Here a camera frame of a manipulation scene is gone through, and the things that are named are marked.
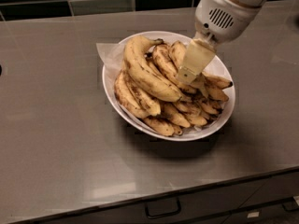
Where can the front right small banana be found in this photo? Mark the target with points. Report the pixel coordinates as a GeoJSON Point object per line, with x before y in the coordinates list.
{"type": "Point", "coordinates": [198, 121]}

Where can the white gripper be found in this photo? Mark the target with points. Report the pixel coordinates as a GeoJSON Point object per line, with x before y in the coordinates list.
{"type": "Point", "coordinates": [223, 20]}

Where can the small banana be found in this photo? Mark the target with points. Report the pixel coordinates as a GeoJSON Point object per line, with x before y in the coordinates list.
{"type": "Point", "coordinates": [198, 121]}
{"type": "Point", "coordinates": [160, 126]}

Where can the white paper liner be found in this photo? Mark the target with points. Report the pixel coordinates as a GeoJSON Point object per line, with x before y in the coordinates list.
{"type": "Point", "coordinates": [111, 56]}

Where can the large top yellow banana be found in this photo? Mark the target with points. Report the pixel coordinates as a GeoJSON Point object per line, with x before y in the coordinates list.
{"type": "Point", "coordinates": [139, 71]}

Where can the right edge banana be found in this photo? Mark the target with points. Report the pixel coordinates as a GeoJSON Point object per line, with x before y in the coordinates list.
{"type": "Point", "coordinates": [220, 82]}

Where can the front middle banana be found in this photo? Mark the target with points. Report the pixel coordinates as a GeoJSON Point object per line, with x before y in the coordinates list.
{"type": "Point", "coordinates": [173, 115]}

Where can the black drawer handle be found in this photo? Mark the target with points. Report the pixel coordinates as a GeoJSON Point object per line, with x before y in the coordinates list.
{"type": "Point", "coordinates": [162, 208]}

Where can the left outer spotted banana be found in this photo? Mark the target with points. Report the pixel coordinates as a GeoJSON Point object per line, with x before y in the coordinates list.
{"type": "Point", "coordinates": [126, 99]}

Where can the white drawer label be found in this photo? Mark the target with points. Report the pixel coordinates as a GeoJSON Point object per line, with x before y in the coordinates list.
{"type": "Point", "coordinates": [253, 214]}

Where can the spotted banana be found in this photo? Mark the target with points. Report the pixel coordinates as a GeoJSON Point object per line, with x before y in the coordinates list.
{"type": "Point", "coordinates": [160, 55]}
{"type": "Point", "coordinates": [148, 102]}
{"type": "Point", "coordinates": [126, 99]}

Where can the white oval bowl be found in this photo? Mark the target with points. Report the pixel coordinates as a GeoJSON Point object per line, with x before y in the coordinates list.
{"type": "Point", "coordinates": [216, 67]}

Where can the left inner spotted banana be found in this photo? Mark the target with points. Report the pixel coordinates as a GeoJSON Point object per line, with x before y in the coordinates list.
{"type": "Point", "coordinates": [148, 102]}

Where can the right lower banana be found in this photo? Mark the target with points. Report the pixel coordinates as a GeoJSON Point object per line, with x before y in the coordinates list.
{"type": "Point", "coordinates": [215, 92]}

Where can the spotted banana centre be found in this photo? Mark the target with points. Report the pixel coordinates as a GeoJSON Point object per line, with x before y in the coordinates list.
{"type": "Point", "coordinates": [160, 55]}

